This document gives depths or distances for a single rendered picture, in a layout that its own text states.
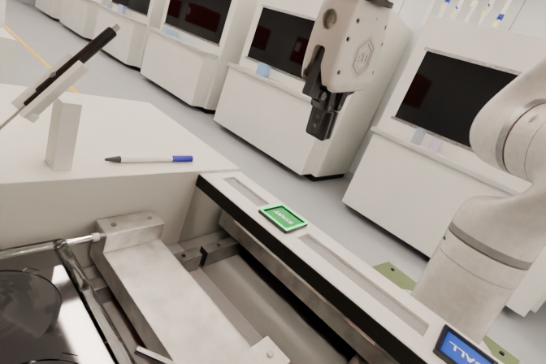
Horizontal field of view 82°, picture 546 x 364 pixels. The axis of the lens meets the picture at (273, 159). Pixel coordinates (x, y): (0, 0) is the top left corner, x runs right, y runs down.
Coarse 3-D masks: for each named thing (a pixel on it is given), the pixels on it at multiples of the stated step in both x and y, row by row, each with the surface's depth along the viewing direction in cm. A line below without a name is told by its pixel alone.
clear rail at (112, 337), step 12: (60, 240) 35; (60, 252) 34; (72, 252) 35; (72, 264) 33; (72, 276) 32; (84, 276) 32; (84, 288) 31; (84, 300) 30; (96, 300) 30; (96, 312) 29; (96, 324) 28; (108, 324) 28; (108, 336) 28; (120, 336) 28; (108, 348) 27; (120, 348) 27; (120, 360) 26; (132, 360) 26
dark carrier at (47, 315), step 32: (32, 256) 33; (0, 288) 28; (32, 288) 29; (64, 288) 30; (0, 320) 26; (32, 320) 27; (64, 320) 28; (0, 352) 24; (32, 352) 24; (64, 352) 25; (96, 352) 26
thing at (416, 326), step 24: (240, 192) 51; (264, 192) 53; (288, 240) 41; (312, 240) 44; (312, 264) 38; (336, 264) 41; (360, 264) 42; (360, 288) 37; (384, 288) 39; (384, 312) 35; (408, 312) 37; (432, 312) 38; (408, 336) 32; (432, 336) 34; (432, 360) 30
